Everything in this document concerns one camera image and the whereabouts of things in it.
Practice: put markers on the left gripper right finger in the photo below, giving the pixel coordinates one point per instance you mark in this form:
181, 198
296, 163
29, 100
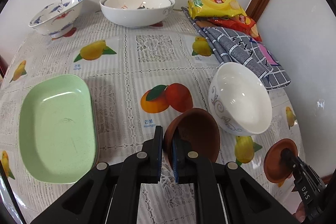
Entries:
224, 193

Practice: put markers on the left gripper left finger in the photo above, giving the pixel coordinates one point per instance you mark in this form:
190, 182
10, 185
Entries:
109, 193

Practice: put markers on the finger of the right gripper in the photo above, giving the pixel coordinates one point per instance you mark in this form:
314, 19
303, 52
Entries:
305, 177

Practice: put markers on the small brown clay bowl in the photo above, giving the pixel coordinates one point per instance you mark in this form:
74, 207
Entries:
275, 167

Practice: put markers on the light green square plate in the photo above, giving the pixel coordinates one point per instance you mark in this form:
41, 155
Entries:
56, 133

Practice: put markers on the teal square plate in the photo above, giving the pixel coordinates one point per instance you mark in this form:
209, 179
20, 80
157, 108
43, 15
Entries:
96, 137

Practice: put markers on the person's right hand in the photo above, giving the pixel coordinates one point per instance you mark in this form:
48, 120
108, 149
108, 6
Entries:
300, 214

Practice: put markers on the plain white bowl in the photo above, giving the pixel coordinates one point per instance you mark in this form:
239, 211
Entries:
238, 101

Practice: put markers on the fruit print tablecloth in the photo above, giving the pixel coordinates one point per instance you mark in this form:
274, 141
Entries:
144, 59

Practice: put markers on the grey checked cloth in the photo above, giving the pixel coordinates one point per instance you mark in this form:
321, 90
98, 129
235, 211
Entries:
229, 45

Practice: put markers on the red chips bag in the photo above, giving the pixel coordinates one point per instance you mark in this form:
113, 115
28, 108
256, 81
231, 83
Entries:
239, 23

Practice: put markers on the yellow chips bag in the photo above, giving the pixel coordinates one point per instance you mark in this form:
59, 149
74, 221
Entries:
214, 8

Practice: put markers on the large white bowl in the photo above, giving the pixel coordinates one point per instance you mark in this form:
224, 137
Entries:
136, 18

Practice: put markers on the blue patterned white bowl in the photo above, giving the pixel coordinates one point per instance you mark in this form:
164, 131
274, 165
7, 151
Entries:
56, 19

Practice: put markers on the lemon print inner bowl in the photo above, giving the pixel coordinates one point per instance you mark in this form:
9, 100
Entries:
137, 4

